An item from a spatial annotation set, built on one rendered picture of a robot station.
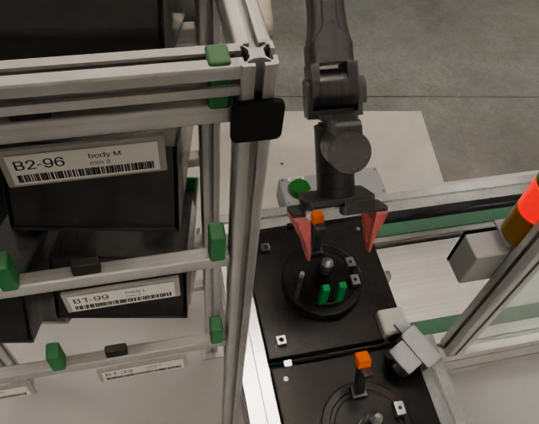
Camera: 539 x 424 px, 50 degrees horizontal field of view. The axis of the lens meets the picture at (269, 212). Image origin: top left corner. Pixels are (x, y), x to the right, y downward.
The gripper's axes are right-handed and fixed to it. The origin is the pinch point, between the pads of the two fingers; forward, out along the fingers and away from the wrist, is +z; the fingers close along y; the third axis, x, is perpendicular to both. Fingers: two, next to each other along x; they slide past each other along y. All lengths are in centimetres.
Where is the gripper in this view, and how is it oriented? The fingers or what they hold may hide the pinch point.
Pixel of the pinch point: (338, 250)
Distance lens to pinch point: 89.6
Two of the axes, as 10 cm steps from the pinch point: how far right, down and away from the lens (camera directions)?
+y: 9.8, -1.2, 1.7
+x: -2.0, -2.7, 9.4
